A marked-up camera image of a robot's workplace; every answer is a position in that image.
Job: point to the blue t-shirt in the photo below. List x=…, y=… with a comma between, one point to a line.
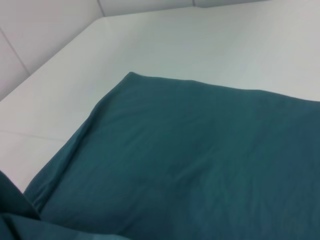
x=187, y=162

